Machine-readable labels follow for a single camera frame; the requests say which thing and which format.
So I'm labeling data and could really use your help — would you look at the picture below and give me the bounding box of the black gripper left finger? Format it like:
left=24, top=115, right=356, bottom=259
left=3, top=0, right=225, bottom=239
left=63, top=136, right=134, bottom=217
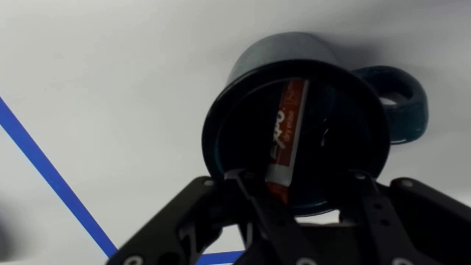
left=105, top=168, right=321, bottom=265

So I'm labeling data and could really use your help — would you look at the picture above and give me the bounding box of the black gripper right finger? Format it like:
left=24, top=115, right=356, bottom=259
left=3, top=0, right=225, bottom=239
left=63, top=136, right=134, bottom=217
left=337, top=168, right=471, bottom=265

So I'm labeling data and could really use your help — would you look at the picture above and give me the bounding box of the red Expo marker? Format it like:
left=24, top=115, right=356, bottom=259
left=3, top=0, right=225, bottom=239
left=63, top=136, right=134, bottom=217
left=264, top=77, right=312, bottom=206

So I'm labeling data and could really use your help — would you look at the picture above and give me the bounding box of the dark teal mug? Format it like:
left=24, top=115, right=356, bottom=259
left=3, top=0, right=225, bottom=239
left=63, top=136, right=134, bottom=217
left=200, top=31, right=431, bottom=218

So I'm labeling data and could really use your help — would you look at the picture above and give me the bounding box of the blue tape line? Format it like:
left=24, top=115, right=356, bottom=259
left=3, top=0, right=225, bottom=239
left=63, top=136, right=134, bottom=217
left=0, top=96, right=247, bottom=265

